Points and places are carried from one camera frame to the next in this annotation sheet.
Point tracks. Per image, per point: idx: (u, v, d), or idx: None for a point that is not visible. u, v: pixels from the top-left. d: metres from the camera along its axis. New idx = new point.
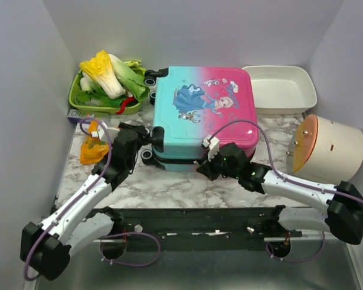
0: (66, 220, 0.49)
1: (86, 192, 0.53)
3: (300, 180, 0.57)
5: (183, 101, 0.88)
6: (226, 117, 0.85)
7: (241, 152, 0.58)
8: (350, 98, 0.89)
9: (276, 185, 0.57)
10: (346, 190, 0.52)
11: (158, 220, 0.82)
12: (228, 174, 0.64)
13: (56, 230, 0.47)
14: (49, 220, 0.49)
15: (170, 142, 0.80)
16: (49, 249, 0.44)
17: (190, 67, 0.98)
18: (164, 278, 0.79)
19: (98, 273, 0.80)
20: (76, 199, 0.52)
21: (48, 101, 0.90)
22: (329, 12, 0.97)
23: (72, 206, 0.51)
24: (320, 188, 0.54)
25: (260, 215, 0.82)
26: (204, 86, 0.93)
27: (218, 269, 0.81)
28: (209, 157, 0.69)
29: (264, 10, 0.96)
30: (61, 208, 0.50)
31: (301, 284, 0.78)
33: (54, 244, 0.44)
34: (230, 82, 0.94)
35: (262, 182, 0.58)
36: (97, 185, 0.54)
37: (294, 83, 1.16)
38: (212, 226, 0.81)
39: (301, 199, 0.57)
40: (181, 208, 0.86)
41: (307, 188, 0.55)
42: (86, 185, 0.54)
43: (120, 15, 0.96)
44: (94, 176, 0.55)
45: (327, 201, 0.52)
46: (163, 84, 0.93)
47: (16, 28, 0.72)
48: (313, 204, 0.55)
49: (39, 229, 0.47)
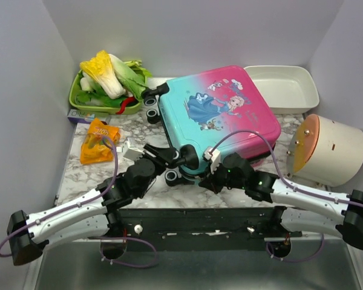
0: (48, 225, 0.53)
1: (79, 205, 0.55)
3: (310, 190, 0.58)
5: (197, 112, 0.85)
6: (245, 118, 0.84)
7: (245, 162, 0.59)
8: (351, 98, 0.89)
9: (287, 195, 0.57)
10: (359, 199, 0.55)
11: (158, 221, 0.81)
12: (234, 185, 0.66)
13: (35, 229, 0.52)
14: (36, 215, 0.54)
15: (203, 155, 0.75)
16: (19, 246, 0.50)
17: (190, 75, 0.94)
18: (164, 278, 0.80)
19: (99, 273, 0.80)
20: (67, 208, 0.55)
21: (47, 101, 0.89)
22: (331, 12, 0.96)
23: (61, 212, 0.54)
24: (333, 199, 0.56)
25: (261, 215, 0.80)
26: (210, 92, 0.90)
27: (218, 269, 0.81)
28: (211, 170, 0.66)
29: (266, 9, 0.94)
30: (51, 210, 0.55)
31: (301, 284, 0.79)
33: (25, 243, 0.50)
34: (232, 80, 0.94)
35: (271, 192, 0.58)
36: (92, 203, 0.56)
37: (295, 83, 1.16)
38: (212, 226, 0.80)
39: (311, 208, 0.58)
40: (181, 208, 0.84)
41: (320, 199, 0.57)
42: (84, 198, 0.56)
43: (120, 14, 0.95)
44: (95, 191, 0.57)
45: (342, 212, 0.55)
46: (169, 102, 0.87)
47: (16, 29, 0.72)
48: (325, 213, 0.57)
49: (24, 220, 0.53)
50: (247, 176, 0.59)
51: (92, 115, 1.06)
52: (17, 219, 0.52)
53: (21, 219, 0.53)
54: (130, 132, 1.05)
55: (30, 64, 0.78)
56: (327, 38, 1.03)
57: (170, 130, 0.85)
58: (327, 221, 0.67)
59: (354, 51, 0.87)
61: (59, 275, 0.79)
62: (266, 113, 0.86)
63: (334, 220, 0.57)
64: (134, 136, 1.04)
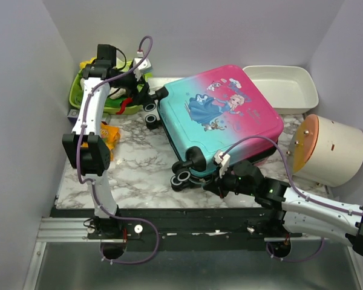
0: (92, 121, 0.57)
1: (92, 94, 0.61)
3: (322, 200, 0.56)
5: (198, 113, 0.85)
6: (247, 116, 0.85)
7: (256, 171, 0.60)
8: (350, 99, 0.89)
9: (299, 205, 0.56)
10: None
11: (158, 220, 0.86)
12: (242, 191, 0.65)
13: (90, 129, 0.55)
14: (77, 125, 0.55)
15: (210, 156, 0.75)
16: (94, 144, 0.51)
17: (188, 78, 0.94)
18: (164, 279, 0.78)
19: (98, 273, 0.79)
20: (88, 103, 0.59)
21: (47, 99, 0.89)
22: (331, 13, 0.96)
23: (88, 110, 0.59)
24: (347, 210, 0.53)
25: (261, 215, 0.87)
26: (209, 93, 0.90)
27: (218, 270, 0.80)
28: (219, 174, 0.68)
29: (265, 9, 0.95)
30: (81, 114, 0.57)
31: (302, 284, 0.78)
33: (95, 141, 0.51)
34: (230, 80, 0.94)
35: (283, 202, 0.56)
36: (100, 87, 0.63)
37: (296, 84, 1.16)
38: (212, 226, 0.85)
39: (323, 217, 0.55)
40: (181, 208, 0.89)
41: (332, 209, 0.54)
42: (89, 89, 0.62)
43: (120, 15, 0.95)
44: (88, 79, 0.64)
45: (355, 223, 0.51)
46: (170, 106, 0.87)
47: (17, 29, 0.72)
48: (339, 225, 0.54)
49: (74, 135, 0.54)
50: (258, 183, 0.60)
51: None
52: (70, 138, 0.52)
53: (71, 135, 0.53)
54: (130, 132, 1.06)
55: (30, 65, 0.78)
56: (326, 38, 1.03)
57: (173, 134, 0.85)
58: (335, 228, 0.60)
59: (354, 51, 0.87)
61: (59, 275, 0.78)
62: (267, 109, 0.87)
63: (346, 231, 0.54)
64: (134, 136, 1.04)
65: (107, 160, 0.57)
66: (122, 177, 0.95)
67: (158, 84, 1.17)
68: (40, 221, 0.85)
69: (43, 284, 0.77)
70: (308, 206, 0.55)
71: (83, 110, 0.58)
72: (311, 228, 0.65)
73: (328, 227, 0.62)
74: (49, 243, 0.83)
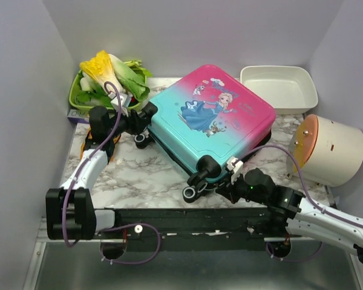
0: (83, 179, 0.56)
1: (89, 157, 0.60)
3: (337, 212, 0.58)
5: (195, 121, 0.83)
6: (240, 112, 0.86)
7: (268, 179, 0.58)
8: (349, 99, 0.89)
9: (314, 216, 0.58)
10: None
11: (158, 220, 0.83)
12: (254, 200, 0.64)
13: (78, 185, 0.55)
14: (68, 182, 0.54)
15: (224, 161, 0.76)
16: (80, 199, 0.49)
17: (171, 87, 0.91)
18: (164, 278, 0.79)
19: (99, 273, 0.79)
20: (81, 166, 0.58)
21: (47, 100, 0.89)
22: (330, 14, 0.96)
23: (82, 170, 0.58)
24: (362, 225, 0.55)
25: (261, 215, 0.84)
26: (196, 97, 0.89)
27: (218, 269, 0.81)
28: (232, 180, 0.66)
29: (265, 10, 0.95)
30: (74, 173, 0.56)
31: (301, 284, 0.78)
33: (80, 194, 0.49)
34: (212, 79, 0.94)
35: (298, 212, 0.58)
36: (97, 153, 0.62)
37: (295, 84, 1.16)
38: (212, 226, 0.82)
39: (337, 230, 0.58)
40: (181, 208, 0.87)
41: (348, 223, 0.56)
42: (87, 154, 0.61)
43: (119, 15, 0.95)
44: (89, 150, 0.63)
45: None
46: (164, 119, 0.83)
47: (17, 30, 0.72)
48: (353, 239, 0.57)
49: (62, 191, 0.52)
50: (271, 193, 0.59)
51: None
52: (54, 193, 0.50)
53: (57, 192, 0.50)
54: None
55: (30, 65, 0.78)
56: (326, 38, 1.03)
57: (175, 146, 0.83)
58: (343, 237, 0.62)
59: (353, 51, 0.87)
61: (59, 275, 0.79)
62: (256, 101, 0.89)
63: (357, 243, 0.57)
64: None
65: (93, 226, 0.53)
66: (121, 177, 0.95)
67: (158, 84, 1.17)
68: (40, 221, 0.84)
69: (43, 284, 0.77)
70: (325, 219, 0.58)
71: (77, 170, 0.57)
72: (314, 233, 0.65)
73: (335, 236, 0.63)
74: (49, 243, 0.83)
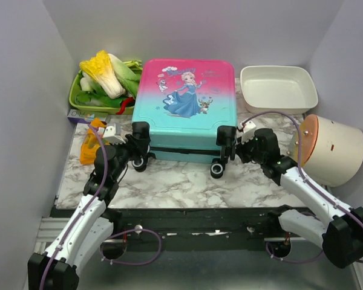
0: (70, 243, 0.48)
1: (83, 212, 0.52)
3: (320, 187, 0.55)
5: (186, 108, 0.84)
6: (208, 80, 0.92)
7: (273, 138, 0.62)
8: (350, 99, 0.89)
9: (295, 181, 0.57)
10: (360, 215, 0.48)
11: (158, 220, 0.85)
12: (258, 159, 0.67)
13: (62, 254, 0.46)
14: (52, 246, 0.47)
15: (233, 121, 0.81)
16: (60, 273, 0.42)
17: (139, 98, 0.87)
18: (164, 278, 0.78)
19: (98, 273, 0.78)
20: (73, 222, 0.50)
21: (46, 99, 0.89)
22: (330, 14, 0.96)
23: (72, 229, 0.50)
24: (334, 202, 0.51)
25: (261, 215, 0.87)
26: (166, 92, 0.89)
27: (218, 269, 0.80)
28: (243, 140, 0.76)
29: (265, 10, 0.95)
30: (62, 233, 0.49)
31: (301, 284, 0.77)
33: (62, 269, 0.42)
34: (163, 70, 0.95)
35: (282, 173, 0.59)
36: (94, 205, 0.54)
37: (295, 84, 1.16)
38: (212, 226, 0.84)
39: (310, 203, 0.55)
40: (181, 209, 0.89)
41: (321, 196, 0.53)
42: (82, 206, 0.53)
43: (119, 14, 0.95)
44: (86, 197, 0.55)
45: (333, 215, 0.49)
46: (161, 127, 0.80)
47: (16, 29, 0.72)
48: (320, 214, 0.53)
49: (44, 258, 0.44)
50: (270, 151, 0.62)
51: (92, 115, 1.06)
52: (38, 258, 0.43)
53: (39, 258, 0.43)
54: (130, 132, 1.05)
55: (30, 64, 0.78)
56: (327, 38, 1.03)
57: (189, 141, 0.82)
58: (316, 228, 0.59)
59: (353, 51, 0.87)
61: None
62: (211, 64, 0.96)
63: (325, 224, 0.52)
64: None
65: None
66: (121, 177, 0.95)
67: None
68: (40, 221, 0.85)
69: None
70: (302, 186, 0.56)
71: (66, 228, 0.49)
72: (299, 223, 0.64)
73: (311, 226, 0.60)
74: (49, 243, 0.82)
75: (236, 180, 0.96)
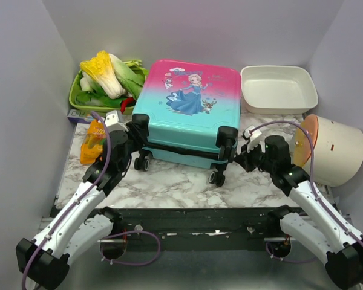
0: (59, 234, 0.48)
1: (78, 202, 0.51)
3: (333, 209, 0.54)
5: (189, 107, 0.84)
6: (215, 83, 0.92)
7: (284, 146, 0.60)
8: (350, 99, 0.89)
9: (306, 199, 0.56)
10: None
11: (158, 220, 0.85)
12: (265, 168, 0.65)
13: (49, 245, 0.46)
14: (42, 234, 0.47)
15: (236, 124, 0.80)
16: (45, 265, 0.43)
17: (143, 93, 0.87)
18: (164, 278, 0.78)
19: (98, 273, 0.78)
20: (66, 212, 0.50)
21: (46, 99, 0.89)
22: (330, 14, 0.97)
23: (64, 218, 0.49)
24: (346, 228, 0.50)
25: (260, 215, 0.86)
26: (170, 89, 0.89)
27: (218, 269, 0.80)
28: (249, 148, 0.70)
29: (264, 10, 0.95)
30: (53, 222, 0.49)
31: (302, 285, 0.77)
33: (46, 261, 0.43)
34: (171, 70, 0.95)
35: (294, 187, 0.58)
36: (91, 195, 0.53)
37: (295, 84, 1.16)
38: (212, 226, 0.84)
39: (320, 223, 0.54)
40: (181, 209, 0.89)
41: (333, 220, 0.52)
42: (78, 194, 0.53)
43: (120, 14, 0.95)
44: (85, 183, 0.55)
45: (343, 243, 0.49)
46: (163, 121, 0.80)
47: (16, 29, 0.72)
48: (329, 237, 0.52)
49: (32, 245, 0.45)
50: (279, 162, 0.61)
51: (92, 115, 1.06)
52: (26, 245, 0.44)
53: (27, 244, 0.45)
54: None
55: (29, 63, 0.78)
56: (326, 38, 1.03)
57: (187, 139, 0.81)
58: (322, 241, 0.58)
59: (353, 51, 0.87)
61: None
62: (219, 69, 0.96)
63: (333, 248, 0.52)
64: None
65: (61, 277, 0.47)
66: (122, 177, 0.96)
67: None
68: (40, 221, 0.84)
69: None
70: (314, 205, 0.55)
71: (58, 217, 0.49)
72: (299, 231, 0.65)
73: (314, 240, 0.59)
74: None
75: (236, 180, 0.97)
